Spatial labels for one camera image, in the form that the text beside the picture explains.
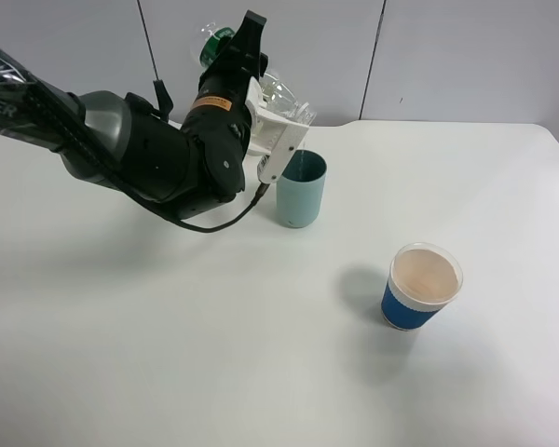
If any clear bottle green label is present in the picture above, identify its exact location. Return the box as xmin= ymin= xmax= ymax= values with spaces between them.
xmin=191 ymin=22 xmax=317 ymax=125

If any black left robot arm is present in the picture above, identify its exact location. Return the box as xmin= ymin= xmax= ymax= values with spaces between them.
xmin=0 ymin=43 xmax=263 ymax=225

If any teal plastic cup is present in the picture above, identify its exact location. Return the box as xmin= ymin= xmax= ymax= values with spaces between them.
xmin=276 ymin=149 xmax=327 ymax=228

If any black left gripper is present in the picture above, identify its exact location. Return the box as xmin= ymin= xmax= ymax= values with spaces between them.
xmin=181 ymin=10 xmax=267 ymax=135

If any blue sleeve paper cup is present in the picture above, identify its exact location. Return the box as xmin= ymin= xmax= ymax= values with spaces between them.
xmin=380 ymin=242 xmax=463 ymax=331

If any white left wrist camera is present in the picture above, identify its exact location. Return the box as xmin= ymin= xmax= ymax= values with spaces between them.
xmin=245 ymin=77 xmax=309 ymax=184

